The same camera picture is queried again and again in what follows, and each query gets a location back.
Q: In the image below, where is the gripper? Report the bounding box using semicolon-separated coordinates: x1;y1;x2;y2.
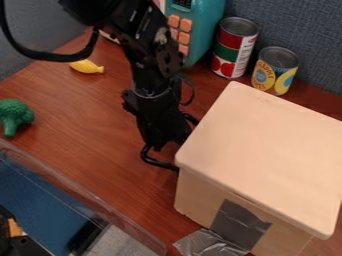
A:
120;87;194;152

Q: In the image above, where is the yellow toy banana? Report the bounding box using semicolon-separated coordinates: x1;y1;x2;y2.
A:
68;58;106;75

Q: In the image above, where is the red green white can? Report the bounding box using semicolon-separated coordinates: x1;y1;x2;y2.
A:
209;16;261;80

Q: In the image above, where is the cream cabinet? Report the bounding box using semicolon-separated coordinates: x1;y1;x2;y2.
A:
172;80;342;256

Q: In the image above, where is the yellow blue can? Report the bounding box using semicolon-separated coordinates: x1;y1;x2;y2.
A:
249;45;301;97

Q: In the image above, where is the grey tape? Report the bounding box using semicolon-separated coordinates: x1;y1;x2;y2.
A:
172;198;274;256

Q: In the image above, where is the green toy broccoli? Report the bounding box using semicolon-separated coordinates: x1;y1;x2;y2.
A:
0;98;37;138

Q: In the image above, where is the black cable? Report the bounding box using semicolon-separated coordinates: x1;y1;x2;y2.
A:
0;0;102;63

